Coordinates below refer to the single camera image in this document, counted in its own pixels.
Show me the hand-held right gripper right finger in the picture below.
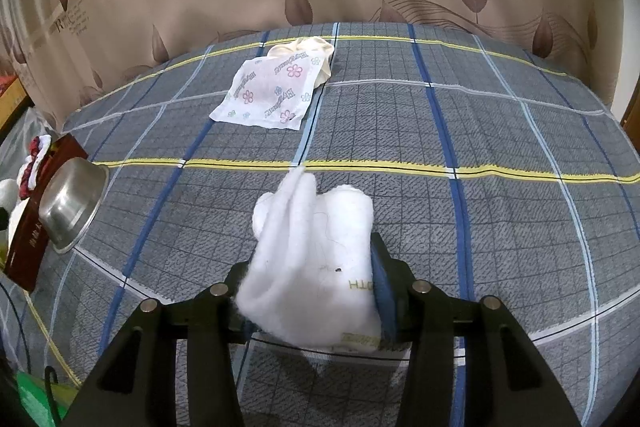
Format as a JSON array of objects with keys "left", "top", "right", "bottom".
[{"left": 369, "top": 232, "right": 567, "bottom": 427}]

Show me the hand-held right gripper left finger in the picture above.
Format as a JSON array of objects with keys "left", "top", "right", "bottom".
[{"left": 75, "top": 261, "right": 262, "bottom": 427}]

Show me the white towel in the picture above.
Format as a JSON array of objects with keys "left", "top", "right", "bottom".
[{"left": 234, "top": 164, "right": 384, "bottom": 354}]

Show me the white floral print cloth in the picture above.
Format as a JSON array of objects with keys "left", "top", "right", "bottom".
[{"left": 209, "top": 52, "right": 322, "bottom": 132}]

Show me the grey plaid bed sheet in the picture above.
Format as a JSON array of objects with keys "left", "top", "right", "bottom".
[{"left": 0, "top": 23, "right": 640, "bottom": 427}]

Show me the stainless steel bowl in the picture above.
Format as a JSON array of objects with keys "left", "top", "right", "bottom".
[{"left": 38, "top": 157, "right": 110, "bottom": 255}]

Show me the dark red box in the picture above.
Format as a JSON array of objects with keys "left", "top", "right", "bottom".
[{"left": 5, "top": 134, "right": 92, "bottom": 293}]

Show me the green plastic bag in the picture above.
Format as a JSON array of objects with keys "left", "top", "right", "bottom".
[{"left": 15, "top": 369, "right": 77, "bottom": 427}]

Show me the brown wooden door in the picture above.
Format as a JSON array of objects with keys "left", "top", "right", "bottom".
[{"left": 620, "top": 77, "right": 640, "bottom": 128}]

